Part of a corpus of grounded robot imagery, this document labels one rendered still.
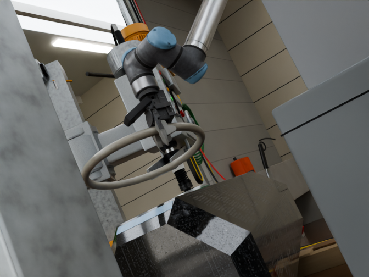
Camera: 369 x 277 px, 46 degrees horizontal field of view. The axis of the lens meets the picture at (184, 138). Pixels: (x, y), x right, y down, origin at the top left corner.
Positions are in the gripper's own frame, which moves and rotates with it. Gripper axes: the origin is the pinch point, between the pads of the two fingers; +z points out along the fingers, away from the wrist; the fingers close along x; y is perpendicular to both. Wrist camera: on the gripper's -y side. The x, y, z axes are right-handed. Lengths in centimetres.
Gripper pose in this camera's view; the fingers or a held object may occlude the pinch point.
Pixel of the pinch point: (162, 146)
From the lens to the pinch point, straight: 141.0
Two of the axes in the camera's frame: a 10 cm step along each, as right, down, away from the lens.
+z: 3.7, 8.7, -3.4
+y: 9.0, -2.3, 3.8
